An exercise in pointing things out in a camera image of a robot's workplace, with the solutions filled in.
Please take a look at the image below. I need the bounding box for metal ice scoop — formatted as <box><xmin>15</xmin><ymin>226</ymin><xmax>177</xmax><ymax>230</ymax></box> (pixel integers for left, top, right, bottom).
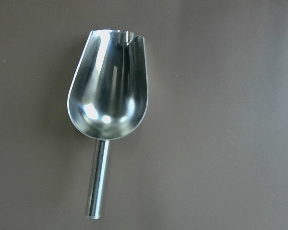
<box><xmin>67</xmin><ymin>29</ymin><xmax>148</xmax><ymax>219</ymax></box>

